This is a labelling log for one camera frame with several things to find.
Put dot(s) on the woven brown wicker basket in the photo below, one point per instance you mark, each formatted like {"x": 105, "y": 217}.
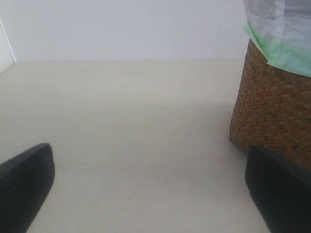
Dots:
{"x": 272, "y": 109}

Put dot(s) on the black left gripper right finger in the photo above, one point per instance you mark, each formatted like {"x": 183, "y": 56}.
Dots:
{"x": 280, "y": 189}

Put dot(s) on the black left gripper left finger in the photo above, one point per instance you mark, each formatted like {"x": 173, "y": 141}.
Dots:
{"x": 25, "y": 182}

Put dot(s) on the white green plastic bin liner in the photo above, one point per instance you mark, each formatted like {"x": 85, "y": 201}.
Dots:
{"x": 281, "y": 30}

